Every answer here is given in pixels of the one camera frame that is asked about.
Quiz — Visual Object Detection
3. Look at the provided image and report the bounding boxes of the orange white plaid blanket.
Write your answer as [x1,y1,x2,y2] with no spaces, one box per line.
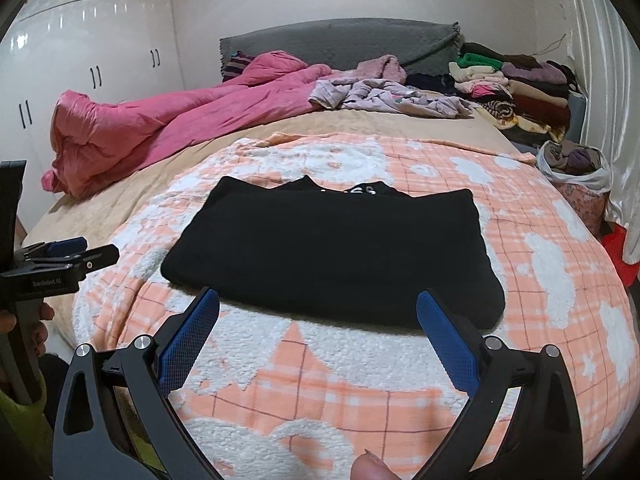
[72,132,637,480]

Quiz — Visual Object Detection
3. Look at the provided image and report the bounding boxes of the white satin curtain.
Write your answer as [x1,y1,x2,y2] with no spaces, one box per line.
[565,0,640,241]

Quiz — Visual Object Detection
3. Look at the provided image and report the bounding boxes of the lilac crumpled clothes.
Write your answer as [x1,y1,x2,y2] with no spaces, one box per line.
[307,55,482,121]

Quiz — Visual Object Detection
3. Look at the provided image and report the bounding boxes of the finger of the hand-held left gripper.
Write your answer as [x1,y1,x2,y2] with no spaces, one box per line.
[22,238,89,261]
[20,244,121,277]

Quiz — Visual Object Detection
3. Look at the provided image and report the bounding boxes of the black sweater with orange cuffs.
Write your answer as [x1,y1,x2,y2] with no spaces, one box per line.
[160,175,506,332]

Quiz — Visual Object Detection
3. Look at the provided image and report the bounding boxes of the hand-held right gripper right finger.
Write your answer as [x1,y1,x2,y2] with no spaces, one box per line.
[415,289,583,480]

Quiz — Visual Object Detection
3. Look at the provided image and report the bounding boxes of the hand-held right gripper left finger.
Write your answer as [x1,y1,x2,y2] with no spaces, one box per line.
[52,287,223,480]

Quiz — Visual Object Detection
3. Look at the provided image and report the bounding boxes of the person's left hand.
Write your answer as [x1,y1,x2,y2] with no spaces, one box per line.
[0,302,56,367]

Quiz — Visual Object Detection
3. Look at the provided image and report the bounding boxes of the white wardrobe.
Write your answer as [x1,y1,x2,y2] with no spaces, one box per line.
[0,0,188,221]

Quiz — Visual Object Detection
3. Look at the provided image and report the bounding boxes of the red cloth item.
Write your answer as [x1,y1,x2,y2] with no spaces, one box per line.
[602,224,640,289]

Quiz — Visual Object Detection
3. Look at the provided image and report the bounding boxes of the stack of folded clothes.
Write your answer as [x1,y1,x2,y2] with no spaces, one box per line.
[447,42,584,148]

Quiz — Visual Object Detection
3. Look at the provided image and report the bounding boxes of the plastic bag of clothes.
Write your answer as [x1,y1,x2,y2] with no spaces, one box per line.
[537,140,612,192]

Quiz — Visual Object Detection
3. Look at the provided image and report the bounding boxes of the pink quilt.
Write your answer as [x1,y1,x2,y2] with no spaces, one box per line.
[42,51,353,199]

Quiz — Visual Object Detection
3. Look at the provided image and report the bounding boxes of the person's right hand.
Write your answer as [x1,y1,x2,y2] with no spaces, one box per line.
[350,449,397,480]

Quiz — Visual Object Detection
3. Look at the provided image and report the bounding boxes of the dark navy garment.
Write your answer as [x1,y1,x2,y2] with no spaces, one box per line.
[405,72,458,97]

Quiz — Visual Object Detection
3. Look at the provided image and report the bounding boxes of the grey padded headboard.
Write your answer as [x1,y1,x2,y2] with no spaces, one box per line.
[219,19,463,83]

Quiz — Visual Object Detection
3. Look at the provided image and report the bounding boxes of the purple striped garment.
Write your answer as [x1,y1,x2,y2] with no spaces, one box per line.
[222,51,262,82]

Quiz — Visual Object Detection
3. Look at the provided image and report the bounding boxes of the pink floral basket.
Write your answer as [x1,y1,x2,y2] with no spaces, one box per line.
[552,182,608,235]

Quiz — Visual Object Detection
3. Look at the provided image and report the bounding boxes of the beige bedsheet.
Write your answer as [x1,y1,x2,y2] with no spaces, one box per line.
[22,105,522,343]

